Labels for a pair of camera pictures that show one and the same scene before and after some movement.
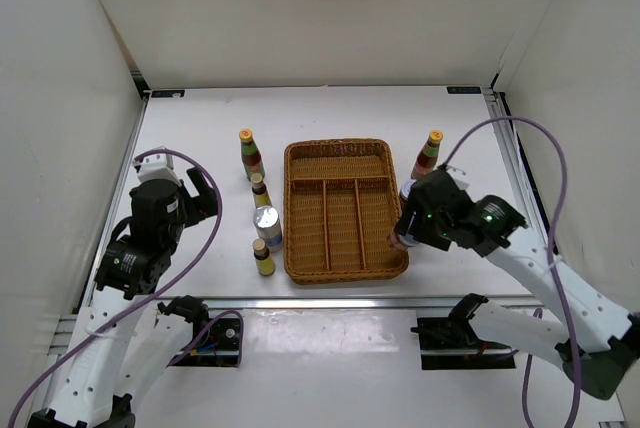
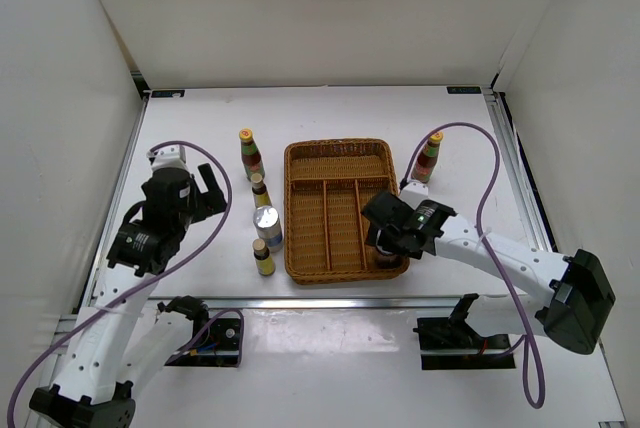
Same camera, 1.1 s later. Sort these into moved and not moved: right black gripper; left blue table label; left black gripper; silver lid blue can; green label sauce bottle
Moved: right black gripper
Not moved: green label sauce bottle; left blue table label; left black gripper; silver lid blue can
